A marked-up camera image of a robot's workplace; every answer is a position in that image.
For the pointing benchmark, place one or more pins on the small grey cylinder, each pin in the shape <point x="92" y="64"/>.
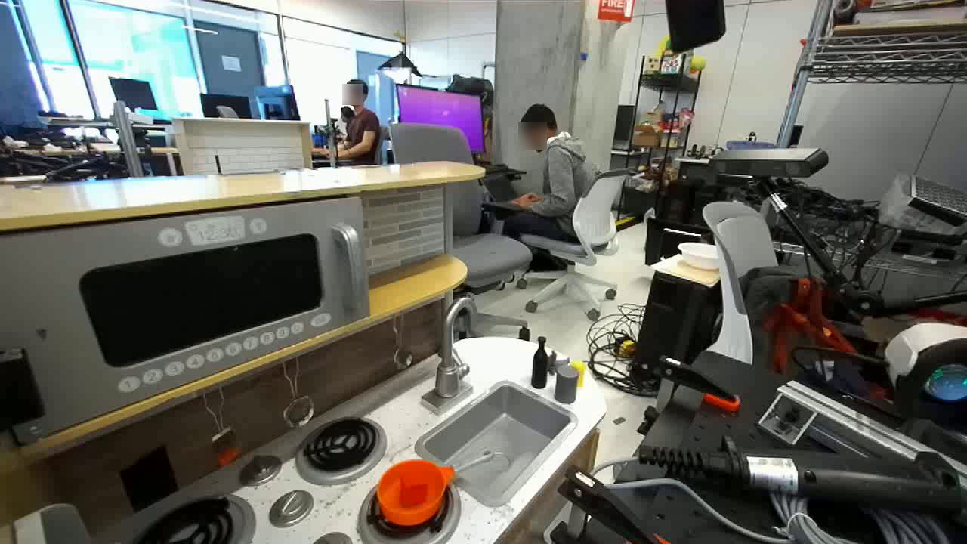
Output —
<point x="566" y="386"/>

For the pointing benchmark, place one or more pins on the small yellow object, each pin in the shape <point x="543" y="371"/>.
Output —
<point x="577" y="370"/>

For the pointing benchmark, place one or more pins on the black coil stove burner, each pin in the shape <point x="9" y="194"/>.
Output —
<point x="196" y="521"/>
<point x="339" y="444"/>
<point x="441" y="521"/>

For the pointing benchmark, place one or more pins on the grey stove knob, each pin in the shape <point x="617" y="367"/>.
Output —
<point x="260" y="470"/>
<point x="292" y="507"/>
<point x="334" y="539"/>

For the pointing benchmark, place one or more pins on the silver toy faucet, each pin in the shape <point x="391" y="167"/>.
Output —
<point x="447" y="367"/>

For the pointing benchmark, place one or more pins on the white mesh office chair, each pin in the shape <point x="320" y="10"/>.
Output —
<point x="594" y="216"/>

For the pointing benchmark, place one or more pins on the person in grey hoodie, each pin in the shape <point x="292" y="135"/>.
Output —
<point x="564" y="176"/>

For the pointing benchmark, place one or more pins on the purple lit monitor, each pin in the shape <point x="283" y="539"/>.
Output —
<point x="441" y="114"/>

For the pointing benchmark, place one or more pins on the grey sink basin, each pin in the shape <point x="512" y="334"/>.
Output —
<point x="495" y="442"/>

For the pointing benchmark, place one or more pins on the person in maroon shirt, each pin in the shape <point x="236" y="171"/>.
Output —
<point x="361" y="131"/>

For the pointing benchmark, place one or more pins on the black computer box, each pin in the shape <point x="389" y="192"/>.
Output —
<point x="678" y="317"/>

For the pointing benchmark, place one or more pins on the white bowl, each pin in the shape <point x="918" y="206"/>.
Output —
<point x="700" y="256"/>

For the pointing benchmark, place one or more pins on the black pendant lamp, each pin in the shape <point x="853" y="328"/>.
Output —
<point x="400" y="67"/>

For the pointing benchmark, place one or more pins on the orange toy pot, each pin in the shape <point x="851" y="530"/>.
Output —
<point x="413" y="491"/>

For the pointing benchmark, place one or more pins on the wooden toy kitchen unit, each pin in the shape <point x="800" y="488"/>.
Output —
<point x="253" y="186"/>

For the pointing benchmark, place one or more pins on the black bar clamp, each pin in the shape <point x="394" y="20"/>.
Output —
<point x="599" y="502"/>

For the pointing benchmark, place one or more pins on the white high-back chair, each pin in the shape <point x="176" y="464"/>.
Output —
<point x="744" y="252"/>

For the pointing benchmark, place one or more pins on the blue desk monitor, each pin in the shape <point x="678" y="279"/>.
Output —
<point x="277" y="103"/>

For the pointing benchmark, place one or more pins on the white panel desk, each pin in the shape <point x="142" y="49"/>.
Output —
<point x="242" y="147"/>

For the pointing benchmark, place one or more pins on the grey toy microwave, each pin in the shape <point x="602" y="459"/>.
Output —
<point x="181" y="304"/>

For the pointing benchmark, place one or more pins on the dark desk monitor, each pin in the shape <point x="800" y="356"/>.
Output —
<point x="133" y="93"/>
<point x="225" y="106"/>

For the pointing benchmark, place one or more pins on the white device teal lens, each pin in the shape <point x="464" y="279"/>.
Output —
<point x="924" y="352"/>

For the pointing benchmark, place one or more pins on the metal storage shelving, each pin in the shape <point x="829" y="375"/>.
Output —
<point x="885" y="49"/>

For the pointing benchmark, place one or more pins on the metal wall hook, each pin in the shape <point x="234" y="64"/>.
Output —
<point x="402" y="355"/>
<point x="219" y="439"/>
<point x="297" y="412"/>

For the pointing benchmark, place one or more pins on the red wall sign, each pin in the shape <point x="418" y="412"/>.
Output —
<point x="614" y="10"/>

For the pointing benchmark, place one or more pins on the black stereo camera bar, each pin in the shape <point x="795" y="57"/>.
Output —
<point x="772" y="162"/>

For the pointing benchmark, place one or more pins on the black camera tripod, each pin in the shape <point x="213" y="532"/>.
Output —
<point x="806" y="243"/>

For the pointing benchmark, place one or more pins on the red clamp frame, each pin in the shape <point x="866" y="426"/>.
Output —
<point x="806" y="320"/>

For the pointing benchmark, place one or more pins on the silver aluminium rail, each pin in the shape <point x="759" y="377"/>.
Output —
<point x="836" y="418"/>

